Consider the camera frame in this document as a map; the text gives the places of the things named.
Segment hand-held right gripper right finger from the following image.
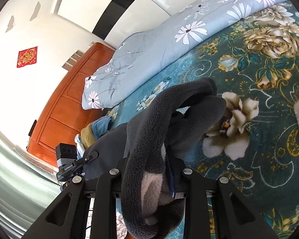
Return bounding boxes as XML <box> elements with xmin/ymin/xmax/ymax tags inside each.
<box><xmin>165</xmin><ymin>152</ymin><xmax>281</xmax><ymax>239</ymax></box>

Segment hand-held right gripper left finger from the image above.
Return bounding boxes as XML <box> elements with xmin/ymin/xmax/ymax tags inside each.
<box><xmin>27</xmin><ymin>159</ymin><xmax>126</xmax><ymax>239</ymax></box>

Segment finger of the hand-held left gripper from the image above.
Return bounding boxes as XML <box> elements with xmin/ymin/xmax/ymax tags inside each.
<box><xmin>77</xmin><ymin>151</ymin><xmax>99</xmax><ymax>167</ymax></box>

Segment grey fleece-lined garment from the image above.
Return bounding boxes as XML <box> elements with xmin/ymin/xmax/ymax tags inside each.
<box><xmin>83</xmin><ymin>77</ymin><xmax>227</xmax><ymax>239</ymax></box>

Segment pale blue thin garment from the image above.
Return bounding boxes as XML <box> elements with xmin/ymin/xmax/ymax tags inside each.
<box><xmin>75</xmin><ymin>134</ymin><xmax>85</xmax><ymax>155</ymax></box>

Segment mustard knit sweater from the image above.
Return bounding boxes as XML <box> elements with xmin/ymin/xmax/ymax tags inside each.
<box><xmin>81</xmin><ymin>123</ymin><xmax>100</xmax><ymax>147</ymax></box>

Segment sky blue garment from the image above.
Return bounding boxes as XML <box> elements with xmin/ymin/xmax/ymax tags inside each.
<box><xmin>92</xmin><ymin>116</ymin><xmax>114</xmax><ymax>138</ymax></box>

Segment black flat object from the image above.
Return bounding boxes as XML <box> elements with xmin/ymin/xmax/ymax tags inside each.
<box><xmin>27</xmin><ymin>119</ymin><xmax>38</xmax><ymax>136</ymax></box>

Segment grey floral blanket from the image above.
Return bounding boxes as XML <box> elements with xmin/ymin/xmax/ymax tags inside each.
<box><xmin>114</xmin><ymin>210</ymin><xmax>127</xmax><ymax>239</ymax></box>

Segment wooden headboard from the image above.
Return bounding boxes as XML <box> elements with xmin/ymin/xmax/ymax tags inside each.
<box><xmin>27</xmin><ymin>42</ymin><xmax>116</xmax><ymax>168</ymax></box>

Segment grey green curtain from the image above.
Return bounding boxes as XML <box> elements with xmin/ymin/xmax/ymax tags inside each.
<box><xmin>0</xmin><ymin>121</ymin><xmax>61</xmax><ymax>232</ymax></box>

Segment teal floral blanket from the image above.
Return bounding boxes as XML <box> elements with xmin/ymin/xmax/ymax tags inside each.
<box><xmin>100</xmin><ymin>0</ymin><xmax>299</xmax><ymax>239</ymax></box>

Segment light blue floral quilt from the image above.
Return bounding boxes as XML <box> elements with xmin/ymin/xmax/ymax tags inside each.
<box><xmin>82</xmin><ymin>0</ymin><xmax>288</xmax><ymax>110</ymax></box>

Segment white black-striped wardrobe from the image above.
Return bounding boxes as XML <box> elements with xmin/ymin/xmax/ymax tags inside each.
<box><xmin>52</xmin><ymin>0</ymin><xmax>230</xmax><ymax>49</ymax></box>

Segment wall switch panel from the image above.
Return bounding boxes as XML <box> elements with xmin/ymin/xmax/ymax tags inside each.
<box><xmin>62</xmin><ymin>50</ymin><xmax>84</xmax><ymax>71</ymax></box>

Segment red wall decoration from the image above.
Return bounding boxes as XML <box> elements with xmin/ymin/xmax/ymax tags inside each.
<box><xmin>17</xmin><ymin>46</ymin><xmax>38</xmax><ymax>68</ymax></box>

